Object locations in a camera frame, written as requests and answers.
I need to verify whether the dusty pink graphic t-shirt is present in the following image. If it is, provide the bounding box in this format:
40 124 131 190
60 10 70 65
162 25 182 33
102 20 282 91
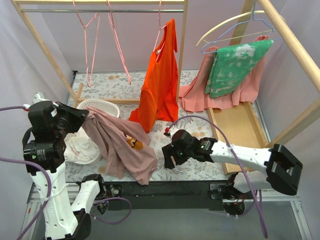
81 106 158 186

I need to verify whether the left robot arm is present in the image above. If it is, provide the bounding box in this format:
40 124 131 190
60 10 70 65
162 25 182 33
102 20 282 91
22 100 107 240

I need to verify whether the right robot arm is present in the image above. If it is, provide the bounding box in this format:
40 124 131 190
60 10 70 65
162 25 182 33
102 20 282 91
162 129 303 199

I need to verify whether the orange t-shirt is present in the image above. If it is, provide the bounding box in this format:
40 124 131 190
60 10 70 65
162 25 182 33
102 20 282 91
129 19 179 133

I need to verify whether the pink hanger holding orange shirt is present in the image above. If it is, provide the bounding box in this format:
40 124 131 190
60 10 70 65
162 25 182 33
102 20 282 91
153 0 165 55

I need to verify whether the left wooden clothes rack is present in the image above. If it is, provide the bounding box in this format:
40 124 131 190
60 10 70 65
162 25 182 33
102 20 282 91
9 0 189 108

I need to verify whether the wooden clothes rack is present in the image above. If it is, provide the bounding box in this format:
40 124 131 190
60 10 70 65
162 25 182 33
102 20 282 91
207 0 320 176
9 0 189 108

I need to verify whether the white garment in basket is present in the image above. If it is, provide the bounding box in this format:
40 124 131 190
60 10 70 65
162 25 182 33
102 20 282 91
64 131 100 165

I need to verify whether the salmon pink pleated garment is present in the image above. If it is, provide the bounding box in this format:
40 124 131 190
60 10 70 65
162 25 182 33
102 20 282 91
179 35 274 112

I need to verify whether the white laundry basket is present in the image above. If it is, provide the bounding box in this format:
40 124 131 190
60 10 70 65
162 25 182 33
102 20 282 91
77 98 123 156

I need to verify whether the right wooden clothes rack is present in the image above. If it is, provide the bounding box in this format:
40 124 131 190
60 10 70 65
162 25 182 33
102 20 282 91
207 0 320 176

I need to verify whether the floral table cloth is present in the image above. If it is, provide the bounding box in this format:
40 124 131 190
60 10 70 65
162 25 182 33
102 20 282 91
49 70 266 182

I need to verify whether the green tie-dye garment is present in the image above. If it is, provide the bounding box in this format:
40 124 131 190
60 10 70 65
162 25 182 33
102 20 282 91
204 39 274 98

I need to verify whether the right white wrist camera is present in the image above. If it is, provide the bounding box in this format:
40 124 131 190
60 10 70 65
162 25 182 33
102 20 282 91
163 127 179 140

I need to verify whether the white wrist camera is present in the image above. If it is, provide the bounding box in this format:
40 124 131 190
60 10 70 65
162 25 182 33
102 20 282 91
163 127 179 140
23 92 59 112

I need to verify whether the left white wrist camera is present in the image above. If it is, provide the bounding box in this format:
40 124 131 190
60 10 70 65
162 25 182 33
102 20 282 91
23 92 59 112

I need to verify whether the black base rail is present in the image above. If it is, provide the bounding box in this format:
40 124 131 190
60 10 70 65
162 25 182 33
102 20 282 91
82 179 246 211

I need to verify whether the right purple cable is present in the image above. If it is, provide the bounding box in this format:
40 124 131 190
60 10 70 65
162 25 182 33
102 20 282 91
168 115 269 239

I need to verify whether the left pink wire hanger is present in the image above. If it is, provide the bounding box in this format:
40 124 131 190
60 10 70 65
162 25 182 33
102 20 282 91
72 0 101 88

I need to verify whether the pink wire hanger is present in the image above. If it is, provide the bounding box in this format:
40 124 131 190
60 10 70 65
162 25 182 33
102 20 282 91
72 0 101 88
106 0 132 85

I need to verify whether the middle pink wire hanger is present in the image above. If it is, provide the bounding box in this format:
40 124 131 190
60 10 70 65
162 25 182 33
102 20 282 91
106 0 132 85

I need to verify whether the blue wire hanger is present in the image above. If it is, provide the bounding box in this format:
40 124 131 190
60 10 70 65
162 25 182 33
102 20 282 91
196 0 277 54

